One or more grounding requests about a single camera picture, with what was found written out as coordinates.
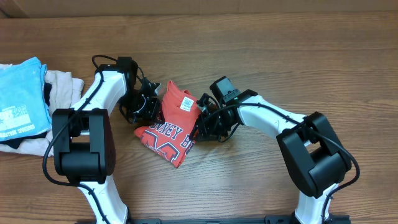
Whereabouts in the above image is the red t-shirt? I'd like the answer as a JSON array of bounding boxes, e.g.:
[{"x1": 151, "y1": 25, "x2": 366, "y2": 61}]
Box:
[{"x1": 134, "y1": 80, "x2": 201, "y2": 167}]

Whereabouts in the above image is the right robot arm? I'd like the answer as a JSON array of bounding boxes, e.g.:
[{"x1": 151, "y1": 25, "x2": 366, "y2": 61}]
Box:
[{"x1": 190, "y1": 90, "x2": 358, "y2": 223}]

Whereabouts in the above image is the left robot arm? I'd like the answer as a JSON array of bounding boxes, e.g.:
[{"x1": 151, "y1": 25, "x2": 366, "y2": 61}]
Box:
[{"x1": 42, "y1": 62, "x2": 162, "y2": 223}]

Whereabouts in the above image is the beige folded garment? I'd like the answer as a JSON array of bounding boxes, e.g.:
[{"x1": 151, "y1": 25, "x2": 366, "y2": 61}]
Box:
[{"x1": 1, "y1": 70, "x2": 84, "y2": 156}]

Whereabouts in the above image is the light blue folded t-shirt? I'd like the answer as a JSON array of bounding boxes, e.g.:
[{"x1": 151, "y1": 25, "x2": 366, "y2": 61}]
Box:
[{"x1": 1, "y1": 57, "x2": 52, "y2": 141}]

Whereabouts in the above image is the dark navy folded garment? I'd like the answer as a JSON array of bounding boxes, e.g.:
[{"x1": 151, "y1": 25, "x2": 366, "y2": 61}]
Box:
[{"x1": 1, "y1": 83, "x2": 52, "y2": 149}]

